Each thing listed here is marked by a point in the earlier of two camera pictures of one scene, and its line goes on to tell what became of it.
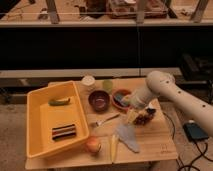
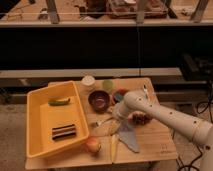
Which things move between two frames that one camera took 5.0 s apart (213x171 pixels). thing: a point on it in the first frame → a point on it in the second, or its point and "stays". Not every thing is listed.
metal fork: (100, 122) stays
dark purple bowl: (98, 101) stays
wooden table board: (117, 136) stays
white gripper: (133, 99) → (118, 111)
